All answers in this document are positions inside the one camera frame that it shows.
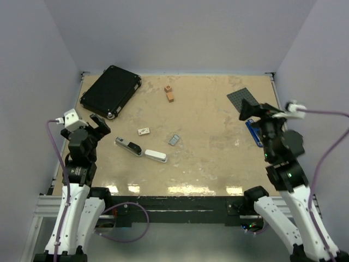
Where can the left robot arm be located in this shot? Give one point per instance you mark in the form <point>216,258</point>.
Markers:
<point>81,204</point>

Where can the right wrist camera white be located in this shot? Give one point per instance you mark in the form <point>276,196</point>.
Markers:
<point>293,110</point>

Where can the blue stapler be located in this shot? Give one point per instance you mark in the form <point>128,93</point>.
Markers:
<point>254,132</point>

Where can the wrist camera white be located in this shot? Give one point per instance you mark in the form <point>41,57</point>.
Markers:
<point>293,110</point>
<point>71,120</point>

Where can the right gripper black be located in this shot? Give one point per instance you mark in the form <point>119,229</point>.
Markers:
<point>264,111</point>

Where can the wooden cube with circle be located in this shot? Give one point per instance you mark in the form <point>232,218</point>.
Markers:
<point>168,89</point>

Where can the grey metal stapler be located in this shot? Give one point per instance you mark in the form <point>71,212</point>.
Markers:
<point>129,146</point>

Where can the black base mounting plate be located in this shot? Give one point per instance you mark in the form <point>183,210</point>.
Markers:
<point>129,213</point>

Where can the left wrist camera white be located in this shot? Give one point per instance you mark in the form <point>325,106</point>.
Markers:
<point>71,120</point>

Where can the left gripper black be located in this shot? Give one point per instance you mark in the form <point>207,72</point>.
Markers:
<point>100,123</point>

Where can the aluminium frame rail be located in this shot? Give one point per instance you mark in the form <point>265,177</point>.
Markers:
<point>48,206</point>

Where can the grey studded baseplate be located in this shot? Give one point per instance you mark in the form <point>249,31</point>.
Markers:
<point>236,98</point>

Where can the plain wooden block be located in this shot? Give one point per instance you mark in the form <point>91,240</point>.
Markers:
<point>170,97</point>

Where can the black hard case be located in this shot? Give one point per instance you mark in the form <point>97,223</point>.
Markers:
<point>110,93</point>

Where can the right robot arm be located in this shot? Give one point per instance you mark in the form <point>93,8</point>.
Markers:
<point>304,234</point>

